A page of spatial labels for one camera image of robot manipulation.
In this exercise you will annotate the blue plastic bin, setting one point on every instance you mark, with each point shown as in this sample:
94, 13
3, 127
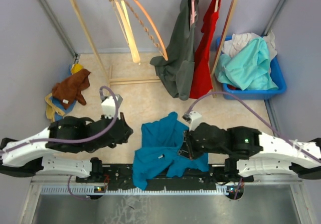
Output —
277, 78

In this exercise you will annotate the light wooden hanger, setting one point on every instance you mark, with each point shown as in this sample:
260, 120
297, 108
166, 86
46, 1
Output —
132, 46

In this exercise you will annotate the white toothed cable duct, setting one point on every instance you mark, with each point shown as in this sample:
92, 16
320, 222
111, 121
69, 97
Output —
97, 190

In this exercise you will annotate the pink hanger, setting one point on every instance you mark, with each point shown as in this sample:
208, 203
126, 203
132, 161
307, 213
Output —
193, 12

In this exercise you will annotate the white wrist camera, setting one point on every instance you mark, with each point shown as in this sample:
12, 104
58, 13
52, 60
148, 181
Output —
109, 106
193, 118

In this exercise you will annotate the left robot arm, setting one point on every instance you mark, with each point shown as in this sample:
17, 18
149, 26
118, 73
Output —
38, 154

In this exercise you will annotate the grey t shirt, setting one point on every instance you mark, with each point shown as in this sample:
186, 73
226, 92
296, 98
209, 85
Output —
177, 72

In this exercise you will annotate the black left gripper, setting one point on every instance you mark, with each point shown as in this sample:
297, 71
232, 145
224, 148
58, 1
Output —
129, 131

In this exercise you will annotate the orange wooden hanger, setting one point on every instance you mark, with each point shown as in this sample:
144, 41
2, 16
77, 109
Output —
150, 28

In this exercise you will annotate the red t shirt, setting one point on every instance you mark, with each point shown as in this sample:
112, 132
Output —
202, 83

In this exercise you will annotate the blue t shirt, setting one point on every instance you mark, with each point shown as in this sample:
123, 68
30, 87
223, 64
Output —
161, 141

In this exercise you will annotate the yellow cloth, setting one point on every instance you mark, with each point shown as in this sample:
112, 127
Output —
76, 68

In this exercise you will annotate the turquoise cloth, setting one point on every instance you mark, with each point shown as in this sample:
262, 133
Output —
247, 70

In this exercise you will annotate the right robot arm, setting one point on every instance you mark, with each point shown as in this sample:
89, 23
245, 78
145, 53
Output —
252, 152

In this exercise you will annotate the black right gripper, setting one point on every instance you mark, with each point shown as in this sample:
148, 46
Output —
187, 148

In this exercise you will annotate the blue cloth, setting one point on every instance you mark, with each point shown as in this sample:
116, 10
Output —
60, 111

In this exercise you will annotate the beige towel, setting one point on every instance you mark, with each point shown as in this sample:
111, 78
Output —
49, 108

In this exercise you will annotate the brown cloth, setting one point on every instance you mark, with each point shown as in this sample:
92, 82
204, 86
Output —
70, 90

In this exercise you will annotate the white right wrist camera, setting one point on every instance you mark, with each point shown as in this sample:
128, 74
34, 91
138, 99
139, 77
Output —
193, 118

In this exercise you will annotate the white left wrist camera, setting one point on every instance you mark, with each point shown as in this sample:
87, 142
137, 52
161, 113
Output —
109, 106

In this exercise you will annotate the cream wooden hanger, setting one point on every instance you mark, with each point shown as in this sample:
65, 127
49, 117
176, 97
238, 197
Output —
119, 7

